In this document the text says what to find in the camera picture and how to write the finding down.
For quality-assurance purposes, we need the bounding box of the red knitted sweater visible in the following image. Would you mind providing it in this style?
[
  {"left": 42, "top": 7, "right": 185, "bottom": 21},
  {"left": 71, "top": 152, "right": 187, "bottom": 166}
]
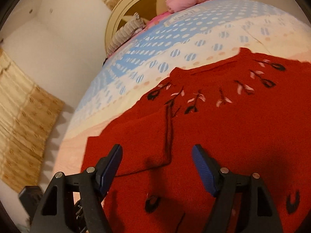
[{"left": 82, "top": 48, "right": 310, "bottom": 232}]

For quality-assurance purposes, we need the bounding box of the black object beside bed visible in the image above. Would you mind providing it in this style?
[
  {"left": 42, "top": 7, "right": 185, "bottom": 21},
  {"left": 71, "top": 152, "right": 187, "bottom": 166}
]
[{"left": 18, "top": 186, "right": 43, "bottom": 223}]

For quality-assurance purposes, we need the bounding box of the beige side curtain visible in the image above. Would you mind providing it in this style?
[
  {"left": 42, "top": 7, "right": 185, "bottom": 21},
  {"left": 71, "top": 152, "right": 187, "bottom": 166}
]
[{"left": 0, "top": 50, "right": 64, "bottom": 192}]

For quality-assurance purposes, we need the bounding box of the polka dot bed quilt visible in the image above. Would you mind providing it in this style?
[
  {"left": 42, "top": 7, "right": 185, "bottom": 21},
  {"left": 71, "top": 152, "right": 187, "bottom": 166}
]
[{"left": 53, "top": 0, "right": 310, "bottom": 175}]

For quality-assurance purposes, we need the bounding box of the striped grey pillow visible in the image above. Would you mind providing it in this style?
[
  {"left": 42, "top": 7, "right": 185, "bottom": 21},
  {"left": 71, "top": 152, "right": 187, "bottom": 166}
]
[{"left": 107, "top": 13, "right": 146, "bottom": 57}]

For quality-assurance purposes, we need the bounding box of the cream wooden headboard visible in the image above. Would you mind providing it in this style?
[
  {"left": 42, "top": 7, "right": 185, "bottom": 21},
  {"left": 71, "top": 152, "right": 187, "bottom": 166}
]
[{"left": 104, "top": 0, "right": 171, "bottom": 53}]

